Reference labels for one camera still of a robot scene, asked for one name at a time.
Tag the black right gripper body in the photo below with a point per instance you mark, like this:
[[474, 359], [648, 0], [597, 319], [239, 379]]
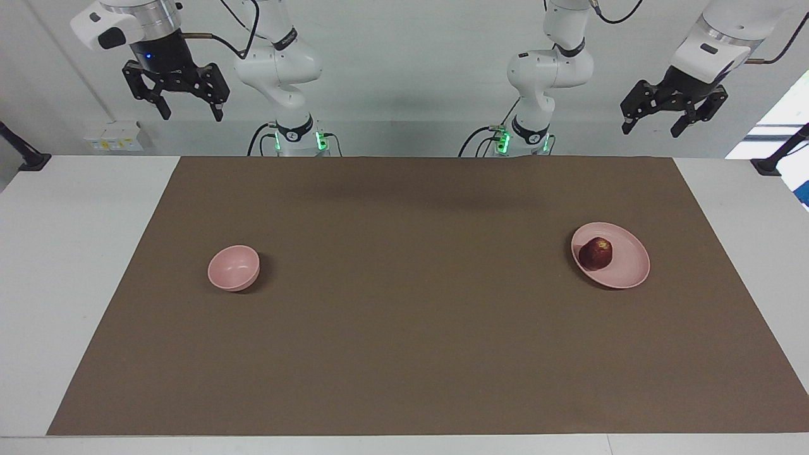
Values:
[[161, 60]]

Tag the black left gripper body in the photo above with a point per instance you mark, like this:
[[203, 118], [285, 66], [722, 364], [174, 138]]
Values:
[[686, 85]]

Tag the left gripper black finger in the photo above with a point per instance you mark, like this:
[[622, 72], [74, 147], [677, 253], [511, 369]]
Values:
[[705, 109], [638, 98]]

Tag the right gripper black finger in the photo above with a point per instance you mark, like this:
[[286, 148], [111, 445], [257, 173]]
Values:
[[162, 106], [217, 107]]

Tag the dark red apple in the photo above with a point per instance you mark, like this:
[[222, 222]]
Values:
[[595, 253]]

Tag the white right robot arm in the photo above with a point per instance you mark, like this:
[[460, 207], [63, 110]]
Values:
[[278, 63]]

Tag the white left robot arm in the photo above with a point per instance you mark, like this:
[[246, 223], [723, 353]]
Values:
[[543, 69]]

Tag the pink bowl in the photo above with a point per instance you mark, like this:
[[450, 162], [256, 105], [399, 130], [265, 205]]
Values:
[[232, 270]]

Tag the pink plate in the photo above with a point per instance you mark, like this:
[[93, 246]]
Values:
[[622, 265]]

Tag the bright glass window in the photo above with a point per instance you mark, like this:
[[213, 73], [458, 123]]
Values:
[[774, 120]]

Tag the brown table mat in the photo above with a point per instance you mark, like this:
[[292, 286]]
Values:
[[404, 316]]

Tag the white wall socket box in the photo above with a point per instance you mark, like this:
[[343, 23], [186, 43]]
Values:
[[114, 138]]

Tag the black clamp mount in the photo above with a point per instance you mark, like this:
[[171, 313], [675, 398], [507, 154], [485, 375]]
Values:
[[31, 161], [768, 165]]

